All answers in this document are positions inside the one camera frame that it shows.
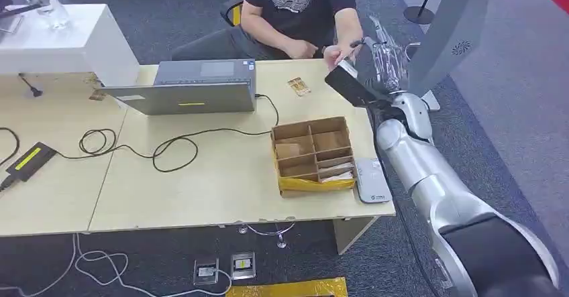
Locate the black power adapter yellow label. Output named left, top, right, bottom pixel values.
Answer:
left=6, top=141, right=58, bottom=182

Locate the grey kiosk stand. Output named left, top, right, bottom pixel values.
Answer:
left=407, top=0, right=517, bottom=111

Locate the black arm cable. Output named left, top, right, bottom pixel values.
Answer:
left=368, top=107, right=446, bottom=287

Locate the chrome curved tube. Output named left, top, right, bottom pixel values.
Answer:
left=403, top=42, right=421, bottom=61

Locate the person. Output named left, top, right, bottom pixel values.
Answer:
left=170, top=0, right=366, bottom=72

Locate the black yellow chair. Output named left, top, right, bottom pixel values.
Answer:
left=221, top=0, right=246, bottom=27

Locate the black laptop power cable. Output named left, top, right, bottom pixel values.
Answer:
left=55, top=93, right=280, bottom=174

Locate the white pedestal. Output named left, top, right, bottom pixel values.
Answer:
left=0, top=3, right=141, bottom=87

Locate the clear cable under desk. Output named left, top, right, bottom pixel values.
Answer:
left=238, top=222, right=297, bottom=249

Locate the grey card reader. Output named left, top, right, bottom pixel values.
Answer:
left=355, top=158, right=393, bottom=204

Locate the white floor cable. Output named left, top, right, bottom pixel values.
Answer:
left=0, top=233, right=233, bottom=297

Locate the grey laptop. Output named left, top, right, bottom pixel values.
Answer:
left=98, top=59, right=258, bottom=117

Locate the black mains plug cable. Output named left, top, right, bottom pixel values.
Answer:
left=0, top=175, right=19, bottom=193

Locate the black stanchion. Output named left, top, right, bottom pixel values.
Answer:
left=403, top=0, right=441, bottom=25

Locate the black plug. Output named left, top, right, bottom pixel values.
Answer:
left=18, top=72, right=44, bottom=98

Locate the person's left hand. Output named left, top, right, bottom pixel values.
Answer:
left=323, top=42, right=363, bottom=70

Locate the wooden card box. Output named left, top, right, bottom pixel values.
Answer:
left=271, top=116, right=358, bottom=198

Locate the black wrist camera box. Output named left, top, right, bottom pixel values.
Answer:
left=324, top=60, right=378, bottom=108

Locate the pale card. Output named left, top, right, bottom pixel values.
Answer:
left=319, top=172, right=355, bottom=184

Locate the person's right hand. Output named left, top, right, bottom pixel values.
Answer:
left=284, top=39, right=319, bottom=60

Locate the desk leg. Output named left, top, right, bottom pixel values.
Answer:
left=332, top=216, right=380, bottom=256

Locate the tan card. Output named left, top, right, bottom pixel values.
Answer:
left=317, top=162, right=354, bottom=174

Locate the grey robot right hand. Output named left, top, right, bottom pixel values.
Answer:
left=350, top=15, right=409, bottom=95

